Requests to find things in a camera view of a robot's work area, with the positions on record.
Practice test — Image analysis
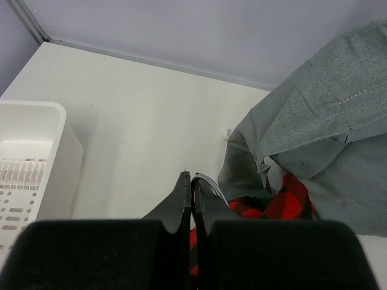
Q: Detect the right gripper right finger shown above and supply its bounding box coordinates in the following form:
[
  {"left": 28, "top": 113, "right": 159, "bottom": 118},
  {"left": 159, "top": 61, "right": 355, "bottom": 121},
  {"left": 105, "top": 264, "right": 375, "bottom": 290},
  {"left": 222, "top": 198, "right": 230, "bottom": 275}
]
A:
[{"left": 193, "top": 176, "right": 379, "bottom": 290}]

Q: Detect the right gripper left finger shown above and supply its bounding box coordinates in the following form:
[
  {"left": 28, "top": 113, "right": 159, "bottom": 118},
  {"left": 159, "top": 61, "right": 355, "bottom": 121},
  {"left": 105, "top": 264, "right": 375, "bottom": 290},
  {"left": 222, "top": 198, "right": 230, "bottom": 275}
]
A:
[{"left": 1, "top": 172, "right": 191, "bottom": 289}]

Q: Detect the red black plaid shirt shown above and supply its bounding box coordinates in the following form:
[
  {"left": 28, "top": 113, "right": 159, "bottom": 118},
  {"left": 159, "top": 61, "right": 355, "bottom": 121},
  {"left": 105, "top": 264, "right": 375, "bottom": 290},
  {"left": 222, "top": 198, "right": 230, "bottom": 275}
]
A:
[{"left": 189, "top": 172, "right": 315, "bottom": 277}]

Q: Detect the hanger of plaid shirt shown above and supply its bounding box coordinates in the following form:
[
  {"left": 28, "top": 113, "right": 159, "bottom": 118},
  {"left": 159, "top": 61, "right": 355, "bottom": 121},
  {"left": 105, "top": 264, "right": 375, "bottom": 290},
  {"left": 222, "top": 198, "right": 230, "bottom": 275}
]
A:
[{"left": 191, "top": 173, "right": 229, "bottom": 213}]

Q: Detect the grey shirt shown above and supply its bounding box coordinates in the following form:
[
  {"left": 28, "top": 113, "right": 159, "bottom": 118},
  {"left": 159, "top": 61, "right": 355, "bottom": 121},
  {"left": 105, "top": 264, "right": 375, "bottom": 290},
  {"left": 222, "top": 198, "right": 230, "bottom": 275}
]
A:
[{"left": 218, "top": 18, "right": 386, "bottom": 237}]

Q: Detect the white plastic basket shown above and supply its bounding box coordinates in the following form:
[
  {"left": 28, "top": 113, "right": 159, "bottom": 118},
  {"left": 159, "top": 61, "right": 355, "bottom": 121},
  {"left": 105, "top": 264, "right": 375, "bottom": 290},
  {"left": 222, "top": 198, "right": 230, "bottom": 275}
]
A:
[{"left": 1, "top": 100, "right": 83, "bottom": 257}]

